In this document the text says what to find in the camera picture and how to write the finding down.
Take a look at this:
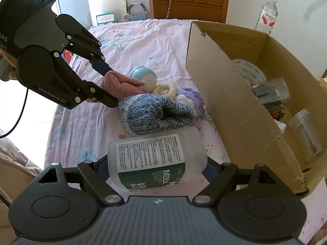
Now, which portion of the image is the black cable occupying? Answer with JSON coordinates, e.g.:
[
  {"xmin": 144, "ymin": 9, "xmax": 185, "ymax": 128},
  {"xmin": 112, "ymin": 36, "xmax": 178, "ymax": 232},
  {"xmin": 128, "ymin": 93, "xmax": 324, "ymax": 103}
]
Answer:
[{"xmin": 0, "ymin": 88, "xmax": 28, "ymax": 139}]

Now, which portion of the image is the pink floral tablecloth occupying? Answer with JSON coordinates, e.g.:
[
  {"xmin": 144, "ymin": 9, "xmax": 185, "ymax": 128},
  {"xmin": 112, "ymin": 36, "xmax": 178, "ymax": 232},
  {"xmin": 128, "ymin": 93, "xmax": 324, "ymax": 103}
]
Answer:
[{"xmin": 47, "ymin": 19, "xmax": 327, "ymax": 238}]

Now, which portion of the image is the beige woven chair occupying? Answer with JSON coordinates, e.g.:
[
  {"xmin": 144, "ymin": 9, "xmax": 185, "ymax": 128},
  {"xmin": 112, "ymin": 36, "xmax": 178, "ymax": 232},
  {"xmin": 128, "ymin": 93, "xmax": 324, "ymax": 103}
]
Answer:
[{"xmin": 0, "ymin": 138, "xmax": 43, "ymax": 205}]

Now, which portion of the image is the brown cardboard box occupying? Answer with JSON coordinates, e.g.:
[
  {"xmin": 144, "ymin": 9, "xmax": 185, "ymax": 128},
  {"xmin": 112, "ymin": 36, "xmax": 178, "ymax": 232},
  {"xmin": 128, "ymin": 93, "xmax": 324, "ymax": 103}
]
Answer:
[{"xmin": 185, "ymin": 20, "xmax": 327, "ymax": 197}]

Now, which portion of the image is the teal printed box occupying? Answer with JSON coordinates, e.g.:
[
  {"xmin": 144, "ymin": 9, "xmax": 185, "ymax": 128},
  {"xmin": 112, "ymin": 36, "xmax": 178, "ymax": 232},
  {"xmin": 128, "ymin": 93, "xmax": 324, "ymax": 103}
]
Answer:
[{"xmin": 96, "ymin": 13, "xmax": 116, "ymax": 26}]

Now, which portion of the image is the clear jar with dark contents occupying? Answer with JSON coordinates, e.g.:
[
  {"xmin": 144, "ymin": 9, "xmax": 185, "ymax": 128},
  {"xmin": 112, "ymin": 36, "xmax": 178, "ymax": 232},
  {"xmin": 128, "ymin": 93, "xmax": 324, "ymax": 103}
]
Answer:
[{"xmin": 251, "ymin": 77, "xmax": 291, "ymax": 105}]

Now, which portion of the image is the person's left hand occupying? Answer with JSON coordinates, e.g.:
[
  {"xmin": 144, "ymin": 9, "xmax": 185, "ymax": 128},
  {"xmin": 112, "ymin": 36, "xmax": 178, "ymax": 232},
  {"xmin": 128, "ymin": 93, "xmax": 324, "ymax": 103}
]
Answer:
[{"xmin": 1, "ymin": 50, "xmax": 17, "ymax": 79}]

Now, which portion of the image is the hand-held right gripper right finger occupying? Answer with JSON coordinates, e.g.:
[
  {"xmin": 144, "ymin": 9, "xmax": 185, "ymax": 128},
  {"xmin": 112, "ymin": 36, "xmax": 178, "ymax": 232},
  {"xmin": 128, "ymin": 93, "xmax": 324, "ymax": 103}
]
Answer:
[{"xmin": 193, "ymin": 157, "xmax": 287, "ymax": 206}]

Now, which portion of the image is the wooden chair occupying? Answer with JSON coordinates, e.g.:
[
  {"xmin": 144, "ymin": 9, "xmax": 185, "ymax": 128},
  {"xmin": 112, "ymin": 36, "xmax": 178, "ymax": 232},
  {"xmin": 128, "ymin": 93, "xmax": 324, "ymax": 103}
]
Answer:
[{"xmin": 148, "ymin": 0, "xmax": 229, "ymax": 23}]

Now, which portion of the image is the white printed round lid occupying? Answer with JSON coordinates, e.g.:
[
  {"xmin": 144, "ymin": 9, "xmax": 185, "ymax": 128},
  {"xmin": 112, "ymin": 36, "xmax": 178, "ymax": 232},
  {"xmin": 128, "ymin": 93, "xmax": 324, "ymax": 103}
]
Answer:
[{"xmin": 231, "ymin": 59, "xmax": 267, "ymax": 85}]

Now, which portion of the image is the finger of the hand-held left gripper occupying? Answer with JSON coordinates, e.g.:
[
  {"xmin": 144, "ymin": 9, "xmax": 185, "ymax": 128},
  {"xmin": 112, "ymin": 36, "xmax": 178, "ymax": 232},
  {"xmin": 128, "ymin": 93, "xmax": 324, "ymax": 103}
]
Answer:
[
  {"xmin": 54, "ymin": 52, "xmax": 119, "ymax": 109},
  {"xmin": 56, "ymin": 14, "xmax": 113, "ymax": 77}
]

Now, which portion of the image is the clear plastic cylinder jar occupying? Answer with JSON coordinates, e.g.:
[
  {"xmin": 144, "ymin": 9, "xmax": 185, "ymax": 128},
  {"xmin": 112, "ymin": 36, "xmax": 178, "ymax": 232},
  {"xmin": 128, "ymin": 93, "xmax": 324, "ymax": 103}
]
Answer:
[{"xmin": 289, "ymin": 109, "xmax": 324, "ymax": 161}]

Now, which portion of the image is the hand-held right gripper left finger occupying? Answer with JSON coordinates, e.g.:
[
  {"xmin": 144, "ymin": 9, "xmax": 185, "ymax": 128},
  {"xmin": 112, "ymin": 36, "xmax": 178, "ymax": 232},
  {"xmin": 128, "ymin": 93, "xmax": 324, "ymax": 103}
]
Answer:
[{"xmin": 38, "ymin": 156, "xmax": 123, "ymax": 206}]

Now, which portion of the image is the yellow crochet ring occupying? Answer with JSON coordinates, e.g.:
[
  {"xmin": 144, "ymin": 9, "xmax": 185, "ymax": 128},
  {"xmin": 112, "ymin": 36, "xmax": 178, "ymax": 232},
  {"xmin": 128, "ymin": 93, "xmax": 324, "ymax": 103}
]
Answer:
[{"xmin": 153, "ymin": 82, "xmax": 178, "ymax": 99}]

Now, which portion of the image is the purple crochet flower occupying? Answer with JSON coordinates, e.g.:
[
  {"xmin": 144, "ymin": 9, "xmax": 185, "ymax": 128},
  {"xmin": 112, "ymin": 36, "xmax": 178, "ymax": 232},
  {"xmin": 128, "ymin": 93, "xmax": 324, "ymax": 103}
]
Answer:
[{"xmin": 176, "ymin": 87, "xmax": 205, "ymax": 119}]

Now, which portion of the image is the translucent cotton swab container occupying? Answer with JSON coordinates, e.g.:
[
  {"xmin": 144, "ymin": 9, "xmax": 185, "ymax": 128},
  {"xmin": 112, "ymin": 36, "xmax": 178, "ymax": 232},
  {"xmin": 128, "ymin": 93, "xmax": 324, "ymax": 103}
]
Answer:
[{"xmin": 107, "ymin": 128, "xmax": 208, "ymax": 192}]

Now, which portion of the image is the clear water bottle red label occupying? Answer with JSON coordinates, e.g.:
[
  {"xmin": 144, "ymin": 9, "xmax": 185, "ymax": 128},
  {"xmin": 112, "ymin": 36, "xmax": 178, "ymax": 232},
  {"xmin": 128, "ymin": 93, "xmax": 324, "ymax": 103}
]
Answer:
[{"xmin": 255, "ymin": 0, "xmax": 278, "ymax": 35}]

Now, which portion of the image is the pink knit sock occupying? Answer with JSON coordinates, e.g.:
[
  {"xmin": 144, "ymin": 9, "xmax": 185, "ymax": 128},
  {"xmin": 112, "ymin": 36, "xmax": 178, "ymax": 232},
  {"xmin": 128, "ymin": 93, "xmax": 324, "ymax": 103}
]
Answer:
[{"xmin": 93, "ymin": 71, "xmax": 148, "ymax": 102}]

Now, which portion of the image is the blue and white round toy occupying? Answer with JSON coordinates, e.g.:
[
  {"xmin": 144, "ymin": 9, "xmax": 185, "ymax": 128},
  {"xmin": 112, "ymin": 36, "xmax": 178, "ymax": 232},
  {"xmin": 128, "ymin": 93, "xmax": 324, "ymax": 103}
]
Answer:
[{"xmin": 128, "ymin": 66, "xmax": 157, "ymax": 88}]

